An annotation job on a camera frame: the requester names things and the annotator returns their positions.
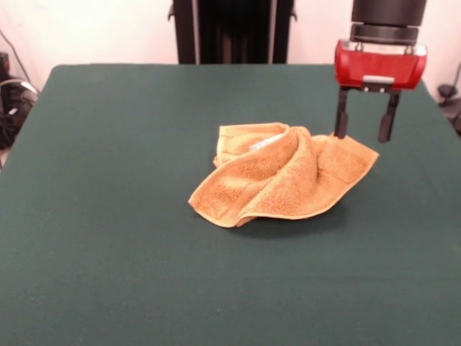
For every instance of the orange terry towel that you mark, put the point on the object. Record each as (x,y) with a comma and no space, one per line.
(281,180)

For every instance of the black device with red light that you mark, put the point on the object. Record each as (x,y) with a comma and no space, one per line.
(3,63)

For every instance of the dark green table cloth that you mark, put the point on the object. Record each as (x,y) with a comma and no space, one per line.
(108,216)

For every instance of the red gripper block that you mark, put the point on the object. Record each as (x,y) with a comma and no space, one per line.
(378,65)

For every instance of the black upright stand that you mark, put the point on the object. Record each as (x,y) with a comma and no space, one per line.
(234,32)

